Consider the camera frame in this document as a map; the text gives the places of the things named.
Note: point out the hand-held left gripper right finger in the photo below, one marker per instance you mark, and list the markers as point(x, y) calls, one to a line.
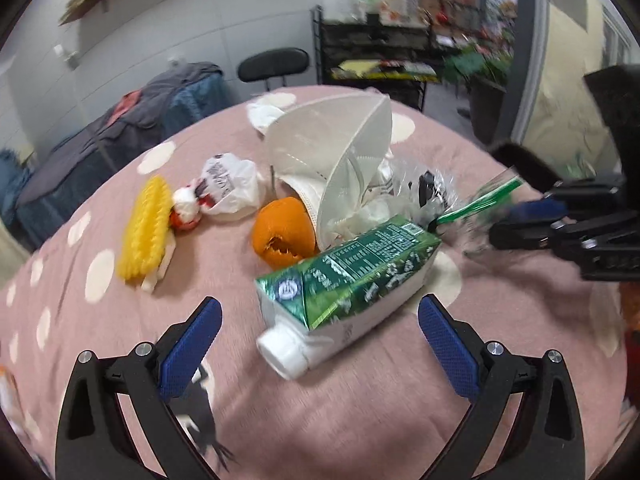
point(447, 350)

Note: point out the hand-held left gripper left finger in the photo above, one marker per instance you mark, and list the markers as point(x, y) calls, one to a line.
point(192, 345)

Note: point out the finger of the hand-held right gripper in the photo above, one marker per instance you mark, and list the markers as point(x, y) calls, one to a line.
point(520, 235)
point(542, 208)

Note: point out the clear bag with green zip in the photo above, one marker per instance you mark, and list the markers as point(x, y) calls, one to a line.
point(480, 200)

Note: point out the green milk carton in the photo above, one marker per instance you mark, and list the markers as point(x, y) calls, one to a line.
point(350, 280)

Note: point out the orange peel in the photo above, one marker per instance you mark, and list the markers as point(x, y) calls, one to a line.
point(280, 225)

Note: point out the white printed plastic wrapper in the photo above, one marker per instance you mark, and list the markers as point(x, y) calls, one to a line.
point(235, 185)

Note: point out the white face mask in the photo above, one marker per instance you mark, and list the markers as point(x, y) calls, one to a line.
point(320, 145)

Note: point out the pink polka-dot tablecloth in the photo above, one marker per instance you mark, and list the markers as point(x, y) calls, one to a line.
point(300, 435)

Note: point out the crumpled tissue with red marks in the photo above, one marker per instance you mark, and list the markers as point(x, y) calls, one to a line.
point(185, 205)

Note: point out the green potted plant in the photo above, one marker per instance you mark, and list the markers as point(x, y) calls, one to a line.
point(475, 62)

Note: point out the pile of dark clothes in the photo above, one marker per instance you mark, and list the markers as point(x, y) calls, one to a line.
point(100, 140)

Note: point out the crumpled white tissue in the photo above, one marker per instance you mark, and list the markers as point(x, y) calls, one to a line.
point(262, 115)

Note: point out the black metal cart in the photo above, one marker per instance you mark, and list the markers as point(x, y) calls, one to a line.
point(370, 40)

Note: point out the blue cloth bundle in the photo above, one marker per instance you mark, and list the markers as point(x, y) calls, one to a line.
point(12, 180)

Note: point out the black chair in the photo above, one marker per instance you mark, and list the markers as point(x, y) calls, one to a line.
point(272, 62)

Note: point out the white wall socket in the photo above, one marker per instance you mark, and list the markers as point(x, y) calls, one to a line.
point(69, 56)

